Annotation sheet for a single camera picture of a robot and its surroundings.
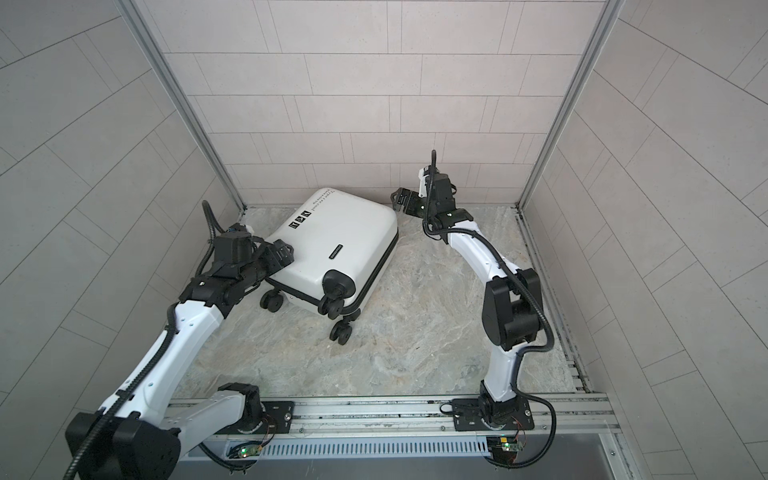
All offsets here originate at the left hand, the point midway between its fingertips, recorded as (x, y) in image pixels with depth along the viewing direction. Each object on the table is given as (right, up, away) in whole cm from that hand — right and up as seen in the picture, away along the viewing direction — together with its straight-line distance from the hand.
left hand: (287, 248), depth 78 cm
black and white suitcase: (+14, +1, +1) cm, 14 cm away
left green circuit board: (-3, -43, -14) cm, 46 cm away
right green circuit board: (+54, -45, -11) cm, 71 cm away
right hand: (+30, +15, +9) cm, 35 cm away
